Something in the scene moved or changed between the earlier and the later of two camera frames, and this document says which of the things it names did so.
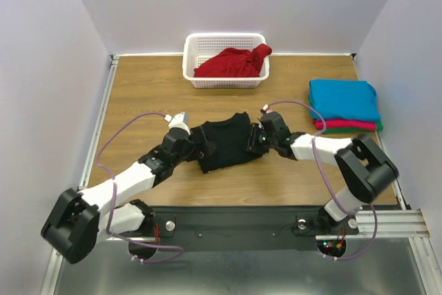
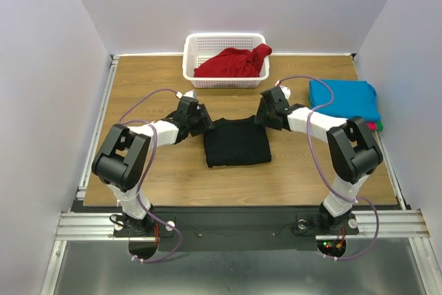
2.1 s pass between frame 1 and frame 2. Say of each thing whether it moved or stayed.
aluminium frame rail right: stayed
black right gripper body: moved
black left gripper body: moved
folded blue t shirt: stayed
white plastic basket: stayed
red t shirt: stayed
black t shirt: moved
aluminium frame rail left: stayed
